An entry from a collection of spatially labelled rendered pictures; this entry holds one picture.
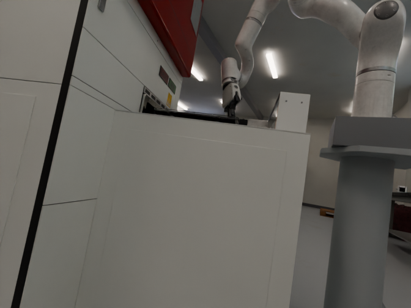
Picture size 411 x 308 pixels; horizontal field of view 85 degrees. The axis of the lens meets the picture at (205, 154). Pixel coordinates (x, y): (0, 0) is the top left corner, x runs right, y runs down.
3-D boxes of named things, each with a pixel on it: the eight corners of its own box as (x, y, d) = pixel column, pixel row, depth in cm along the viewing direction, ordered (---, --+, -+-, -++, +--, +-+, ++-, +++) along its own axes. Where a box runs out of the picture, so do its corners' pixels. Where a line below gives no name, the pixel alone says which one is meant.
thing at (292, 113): (274, 132, 72) (280, 91, 73) (260, 153, 126) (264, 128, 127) (305, 137, 70) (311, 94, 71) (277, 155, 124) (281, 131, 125)
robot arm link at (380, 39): (392, 82, 85) (398, 22, 86) (405, 58, 69) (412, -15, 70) (354, 84, 91) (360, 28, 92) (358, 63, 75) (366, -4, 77)
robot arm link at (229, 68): (230, 91, 118) (218, 83, 112) (229, 71, 123) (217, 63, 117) (243, 83, 112) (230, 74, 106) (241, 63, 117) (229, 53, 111)
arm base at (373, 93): (388, 133, 88) (392, 87, 89) (416, 122, 70) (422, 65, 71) (334, 129, 94) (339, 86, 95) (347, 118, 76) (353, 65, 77)
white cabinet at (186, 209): (61, 370, 68) (114, 110, 75) (166, 259, 162) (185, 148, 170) (278, 450, 57) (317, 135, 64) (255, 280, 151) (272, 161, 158)
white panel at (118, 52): (61, 84, 56) (94, -60, 60) (167, 140, 136) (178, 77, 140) (72, 85, 56) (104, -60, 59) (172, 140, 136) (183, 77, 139)
